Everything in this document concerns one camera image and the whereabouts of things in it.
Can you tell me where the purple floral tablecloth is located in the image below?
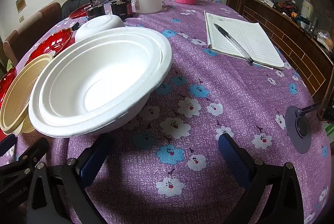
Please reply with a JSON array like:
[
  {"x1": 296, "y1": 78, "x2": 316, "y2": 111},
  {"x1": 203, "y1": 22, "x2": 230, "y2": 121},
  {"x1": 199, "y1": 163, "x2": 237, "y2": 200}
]
[{"x1": 0, "y1": 0, "x2": 332, "y2": 224}]

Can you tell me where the grey round stand base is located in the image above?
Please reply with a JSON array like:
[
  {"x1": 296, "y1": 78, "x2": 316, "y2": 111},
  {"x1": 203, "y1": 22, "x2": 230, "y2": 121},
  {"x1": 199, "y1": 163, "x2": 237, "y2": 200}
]
[{"x1": 284, "y1": 101, "x2": 324, "y2": 155}]

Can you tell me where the black geared motor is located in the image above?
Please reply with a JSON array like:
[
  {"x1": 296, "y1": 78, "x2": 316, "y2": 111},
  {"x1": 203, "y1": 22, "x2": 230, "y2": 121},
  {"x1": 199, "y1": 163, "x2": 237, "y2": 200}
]
[
  {"x1": 87, "y1": 4, "x2": 105, "y2": 20},
  {"x1": 110, "y1": 0, "x2": 134, "y2": 18}
]

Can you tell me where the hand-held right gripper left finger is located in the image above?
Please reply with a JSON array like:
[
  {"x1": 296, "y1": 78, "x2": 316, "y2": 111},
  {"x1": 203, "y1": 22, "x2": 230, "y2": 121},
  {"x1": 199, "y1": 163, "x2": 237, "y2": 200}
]
[{"x1": 26, "y1": 133, "x2": 113, "y2": 224}]

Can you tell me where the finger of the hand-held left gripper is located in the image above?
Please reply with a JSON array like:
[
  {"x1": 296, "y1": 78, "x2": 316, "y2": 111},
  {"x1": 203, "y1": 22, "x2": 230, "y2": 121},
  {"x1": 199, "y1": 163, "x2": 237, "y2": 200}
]
[
  {"x1": 0, "y1": 134, "x2": 17, "y2": 157},
  {"x1": 0, "y1": 137, "x2": 49, "y2": 188}
]

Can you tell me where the brown upholstered armchair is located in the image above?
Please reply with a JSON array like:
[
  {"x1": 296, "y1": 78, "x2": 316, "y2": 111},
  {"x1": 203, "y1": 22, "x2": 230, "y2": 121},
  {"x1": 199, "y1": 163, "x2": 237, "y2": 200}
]
[{"x1": 3, "y1": 2, "x2": 62, "y2": 66}]

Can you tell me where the red gold-rimmed plate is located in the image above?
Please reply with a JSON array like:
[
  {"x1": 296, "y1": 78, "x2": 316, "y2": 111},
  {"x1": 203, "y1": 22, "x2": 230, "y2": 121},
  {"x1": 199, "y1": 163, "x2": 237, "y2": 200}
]
[
  {"x1": 26, "y1": 28, "x2": 74, "y2": 64},
  {"x1": 69, "y1": 3, "x2": 95, "y2": 19},
  {"x1": 0, "y1": 68, "x2": 18, "y2": 110}
]

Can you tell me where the black ballpoint pen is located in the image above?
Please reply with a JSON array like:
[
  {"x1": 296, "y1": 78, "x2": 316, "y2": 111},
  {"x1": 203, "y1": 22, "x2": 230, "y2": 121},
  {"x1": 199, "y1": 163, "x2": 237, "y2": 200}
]
[{"x1": 213, "y1": 23, "x2": 254, "y2": 65}]

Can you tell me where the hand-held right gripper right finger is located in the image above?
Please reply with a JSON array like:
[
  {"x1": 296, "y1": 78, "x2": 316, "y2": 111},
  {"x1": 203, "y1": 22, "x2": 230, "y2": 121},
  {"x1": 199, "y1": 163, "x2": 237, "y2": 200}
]
[{"x1": 218, "y1": 133, "x2": 305, "y2": 224}]

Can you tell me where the beige plastic bowl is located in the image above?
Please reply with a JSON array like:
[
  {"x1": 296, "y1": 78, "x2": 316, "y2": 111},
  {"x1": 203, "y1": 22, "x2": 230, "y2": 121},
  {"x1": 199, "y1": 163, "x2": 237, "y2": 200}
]
[{"x1": 0, "y1": 54, "x2": 54, "y2": 135}]

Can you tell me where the lined notebook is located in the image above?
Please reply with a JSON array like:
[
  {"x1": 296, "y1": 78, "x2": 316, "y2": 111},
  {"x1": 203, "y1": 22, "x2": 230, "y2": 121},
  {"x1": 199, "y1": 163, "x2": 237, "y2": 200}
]
[{"x1": 204, "y1": 12, "x2": 285, "y2": 70}]

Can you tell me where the small wall plaque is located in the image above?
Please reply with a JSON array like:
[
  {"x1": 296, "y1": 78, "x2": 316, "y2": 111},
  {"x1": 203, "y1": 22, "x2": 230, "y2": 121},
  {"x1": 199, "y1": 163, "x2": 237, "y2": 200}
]
[{"x1": 16, "y1": 0, "x2": 27, "y2": 14}]

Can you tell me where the white pot with plant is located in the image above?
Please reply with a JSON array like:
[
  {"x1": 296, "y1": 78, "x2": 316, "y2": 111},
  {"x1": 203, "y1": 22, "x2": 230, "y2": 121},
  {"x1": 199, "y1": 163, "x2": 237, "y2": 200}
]
[{"x1": 302, "y1": 0, "x2": 315, "y2": 19}]

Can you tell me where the wooden sideboard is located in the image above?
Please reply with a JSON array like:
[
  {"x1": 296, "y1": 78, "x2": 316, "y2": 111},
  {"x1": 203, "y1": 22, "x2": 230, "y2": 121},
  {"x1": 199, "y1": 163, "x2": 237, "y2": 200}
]
[{"x1": 227, "y1": 0, "x2": 334, "y2": 110}]

